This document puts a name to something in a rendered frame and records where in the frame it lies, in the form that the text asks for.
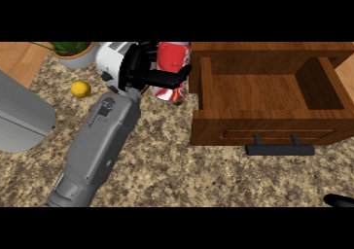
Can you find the black drawer handle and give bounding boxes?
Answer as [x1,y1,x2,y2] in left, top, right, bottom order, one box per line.
[244,133,316,157]

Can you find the brown wooden drawer front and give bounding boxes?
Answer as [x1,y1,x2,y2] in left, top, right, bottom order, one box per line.
[188,108,354,147]

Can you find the grey plant pot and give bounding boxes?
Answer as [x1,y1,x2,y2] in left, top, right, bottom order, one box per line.
[49,41,102,70]

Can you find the brown wooden drawer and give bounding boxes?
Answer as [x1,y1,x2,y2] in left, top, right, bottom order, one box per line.
[188,108,354,147]
[196,56,354,112]

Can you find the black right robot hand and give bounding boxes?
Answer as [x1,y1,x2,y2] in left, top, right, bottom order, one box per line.
[322,193,354,208]

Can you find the red soda can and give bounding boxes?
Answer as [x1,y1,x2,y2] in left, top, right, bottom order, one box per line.
[151,41,192,105]

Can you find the green plant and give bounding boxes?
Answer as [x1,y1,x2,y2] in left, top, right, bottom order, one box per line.
[28,41,93,57]

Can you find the yellow lemon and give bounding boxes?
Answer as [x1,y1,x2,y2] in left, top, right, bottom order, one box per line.
[69,81,92,99]

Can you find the brown wooden cabinet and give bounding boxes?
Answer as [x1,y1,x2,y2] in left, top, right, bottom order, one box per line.
[188,41,354,95]

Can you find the grey rounded appliance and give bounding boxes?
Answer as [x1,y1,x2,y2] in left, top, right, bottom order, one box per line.
[0,65,58,154]

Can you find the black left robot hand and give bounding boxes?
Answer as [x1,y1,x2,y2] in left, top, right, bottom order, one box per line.
[118,41,193,95]

